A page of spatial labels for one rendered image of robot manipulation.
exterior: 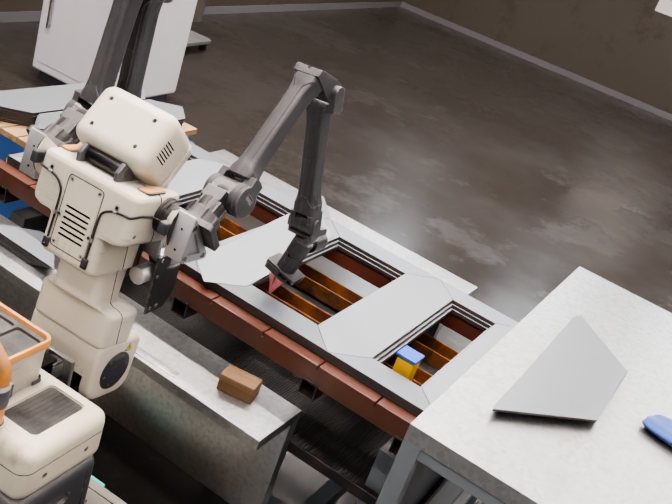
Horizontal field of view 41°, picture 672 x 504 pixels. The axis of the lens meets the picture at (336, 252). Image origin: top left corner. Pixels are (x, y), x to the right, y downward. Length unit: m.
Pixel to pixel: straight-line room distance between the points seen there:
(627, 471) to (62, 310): 1.33
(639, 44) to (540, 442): 10.95
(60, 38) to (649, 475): 4.82
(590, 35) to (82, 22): 8.32
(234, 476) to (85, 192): 0.97
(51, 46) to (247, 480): 4.09
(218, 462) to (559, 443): 1.02
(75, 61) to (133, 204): 4.10
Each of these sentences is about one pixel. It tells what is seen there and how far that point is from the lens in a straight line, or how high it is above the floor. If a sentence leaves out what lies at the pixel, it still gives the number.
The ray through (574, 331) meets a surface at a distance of 2.46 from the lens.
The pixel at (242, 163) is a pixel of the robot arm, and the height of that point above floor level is 1.31.
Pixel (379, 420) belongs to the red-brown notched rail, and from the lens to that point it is 2.28.
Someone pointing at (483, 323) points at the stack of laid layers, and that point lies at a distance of 2.84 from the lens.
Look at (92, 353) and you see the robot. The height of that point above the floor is 0.79.
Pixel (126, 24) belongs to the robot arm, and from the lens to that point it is 2.22.
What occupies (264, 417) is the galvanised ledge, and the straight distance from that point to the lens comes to 2.32.
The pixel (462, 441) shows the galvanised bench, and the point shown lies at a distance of 1.85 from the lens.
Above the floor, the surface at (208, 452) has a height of 0.41.
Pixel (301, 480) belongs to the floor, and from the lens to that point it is 3.26.
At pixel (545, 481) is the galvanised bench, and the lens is 1.87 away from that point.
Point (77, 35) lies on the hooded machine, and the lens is 5.96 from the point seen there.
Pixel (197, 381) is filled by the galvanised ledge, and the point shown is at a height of 0.68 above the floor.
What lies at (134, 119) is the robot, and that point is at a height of 1.36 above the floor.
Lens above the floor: 2.05
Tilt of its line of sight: 25 degrees down
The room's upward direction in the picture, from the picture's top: 20 degrees clockwise
